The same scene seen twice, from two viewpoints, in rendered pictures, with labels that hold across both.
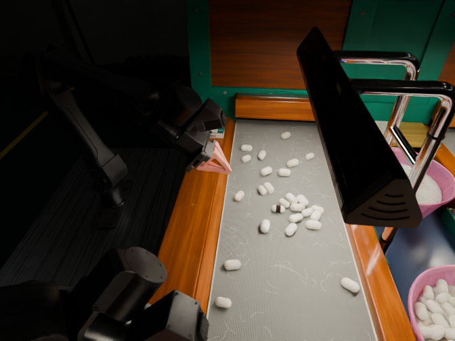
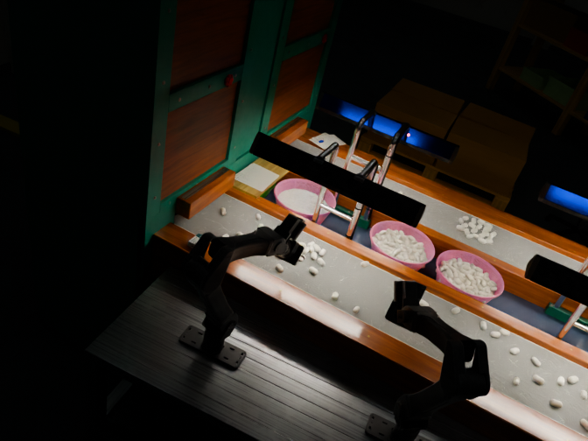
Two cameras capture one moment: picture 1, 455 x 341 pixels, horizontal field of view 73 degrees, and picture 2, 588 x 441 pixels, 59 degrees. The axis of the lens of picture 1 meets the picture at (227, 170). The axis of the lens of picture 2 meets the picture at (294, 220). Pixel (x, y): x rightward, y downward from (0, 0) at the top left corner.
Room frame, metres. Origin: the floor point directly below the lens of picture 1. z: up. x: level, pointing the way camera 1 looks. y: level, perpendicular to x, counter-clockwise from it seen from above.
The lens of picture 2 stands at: (0.30, 1.32, 1.92)
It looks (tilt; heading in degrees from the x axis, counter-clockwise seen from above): 35 degrees down; 282
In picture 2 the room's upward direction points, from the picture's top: 15 degrees clockwise
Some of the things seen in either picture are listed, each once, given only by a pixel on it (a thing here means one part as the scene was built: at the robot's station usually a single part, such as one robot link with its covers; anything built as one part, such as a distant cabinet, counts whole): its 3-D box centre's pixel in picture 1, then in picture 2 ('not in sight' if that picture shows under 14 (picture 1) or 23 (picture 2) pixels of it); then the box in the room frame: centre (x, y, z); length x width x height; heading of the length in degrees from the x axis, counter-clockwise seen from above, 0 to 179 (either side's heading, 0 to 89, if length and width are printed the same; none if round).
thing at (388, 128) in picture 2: not in sight; (386, 125); (0.49, -0.75, 1.08); 0.62 x 0.08 x 0.07; 175
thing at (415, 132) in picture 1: (379, 132); (261, 175); (0.90, -0.51, 0.77); 0.33 x 0.15 x 0.01; 85
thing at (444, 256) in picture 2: not in sight; (465, 281); (-0.04, -0.42, 0.72); 0.27 x 0.27 x 0.10
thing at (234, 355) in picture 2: (110, 193); (213, 339); (0.66, 0.33, 0.71); 0.20 x 0.07 x 0.08; 179
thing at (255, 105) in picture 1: (278, 106); (206, 191); (0.98, -0.18, 0.83); 0.30 x 0.06 x 0.07; 85
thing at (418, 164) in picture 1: (355, 168); (332, 208); (0.53, -0.28, 0.90); 0.20 x 0.19 x 0.45; 175
